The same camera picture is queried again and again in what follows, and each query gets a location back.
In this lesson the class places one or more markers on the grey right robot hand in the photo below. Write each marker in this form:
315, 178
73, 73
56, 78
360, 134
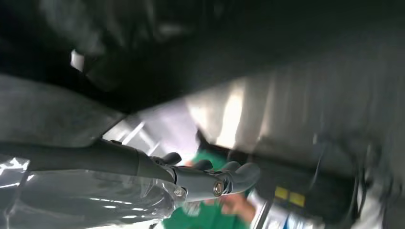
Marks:
79, 189

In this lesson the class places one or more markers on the stainless steel workbench table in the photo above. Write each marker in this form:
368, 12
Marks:
284, 110

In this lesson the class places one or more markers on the person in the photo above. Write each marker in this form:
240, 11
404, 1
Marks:
202, 219

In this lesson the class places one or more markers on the dark equipment with yellow label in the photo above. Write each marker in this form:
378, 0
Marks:
300, 189

